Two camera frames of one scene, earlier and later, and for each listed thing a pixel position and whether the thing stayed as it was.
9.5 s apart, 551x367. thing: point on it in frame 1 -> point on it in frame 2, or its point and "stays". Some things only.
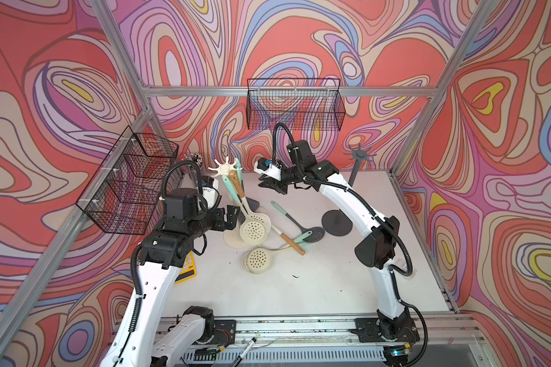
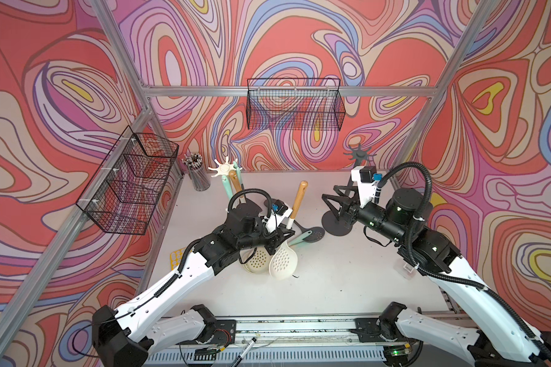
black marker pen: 237,361 stays
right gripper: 274,184 -> 348,209
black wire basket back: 295,104 stays
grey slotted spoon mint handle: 278,207 -> 317,233
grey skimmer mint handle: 238,169 stays
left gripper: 220,225 -> 276,238
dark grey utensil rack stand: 336,222 stays
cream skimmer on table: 256,261 stays
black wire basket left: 124,193 stays
